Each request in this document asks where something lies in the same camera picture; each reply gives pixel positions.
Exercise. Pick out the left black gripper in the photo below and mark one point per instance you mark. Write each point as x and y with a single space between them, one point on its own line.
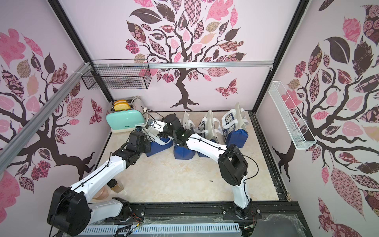
147 146

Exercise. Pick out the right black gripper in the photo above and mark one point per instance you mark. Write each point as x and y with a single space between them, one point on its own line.
161 124

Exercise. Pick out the blue beige takeout bag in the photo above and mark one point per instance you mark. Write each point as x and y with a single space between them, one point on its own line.
158 143
234 124
182 153
208 129

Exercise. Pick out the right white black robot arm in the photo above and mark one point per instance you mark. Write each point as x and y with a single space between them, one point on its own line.
232 163

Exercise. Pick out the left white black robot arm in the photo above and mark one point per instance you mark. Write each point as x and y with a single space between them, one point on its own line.
97 183

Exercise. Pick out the mint green toaster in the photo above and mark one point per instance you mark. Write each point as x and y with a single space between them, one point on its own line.
123 121

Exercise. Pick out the yellow toast slice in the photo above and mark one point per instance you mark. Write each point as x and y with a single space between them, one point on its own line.
122 106

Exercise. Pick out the orange toast slice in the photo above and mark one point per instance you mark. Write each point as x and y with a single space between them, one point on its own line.
120 102

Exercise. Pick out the pink translucent bowl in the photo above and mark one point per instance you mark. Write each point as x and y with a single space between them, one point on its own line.
103 193

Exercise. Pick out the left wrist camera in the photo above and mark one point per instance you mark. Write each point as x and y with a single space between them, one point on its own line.
139 129

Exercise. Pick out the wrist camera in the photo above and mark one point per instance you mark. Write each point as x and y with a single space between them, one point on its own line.
152 123
139 129

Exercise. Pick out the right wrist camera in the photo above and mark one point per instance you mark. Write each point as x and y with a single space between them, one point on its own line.
152 123

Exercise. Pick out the black wire wall basket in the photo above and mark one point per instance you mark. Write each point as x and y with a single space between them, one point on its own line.
112 74

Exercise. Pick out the aluminium rail left wall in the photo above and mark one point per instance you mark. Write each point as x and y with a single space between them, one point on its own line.
13 148

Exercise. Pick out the aluminium rail wall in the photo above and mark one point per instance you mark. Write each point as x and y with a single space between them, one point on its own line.
13 148
228 64

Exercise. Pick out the aluminium rail back wall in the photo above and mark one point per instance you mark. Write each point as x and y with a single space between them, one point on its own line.
228 64

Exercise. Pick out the white slotted cable duct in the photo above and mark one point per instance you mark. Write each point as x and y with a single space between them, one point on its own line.
160 229

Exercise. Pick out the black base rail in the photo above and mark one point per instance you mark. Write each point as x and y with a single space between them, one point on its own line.
261 210

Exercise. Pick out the white wire wall basket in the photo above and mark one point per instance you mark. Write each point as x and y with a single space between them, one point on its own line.
286 102

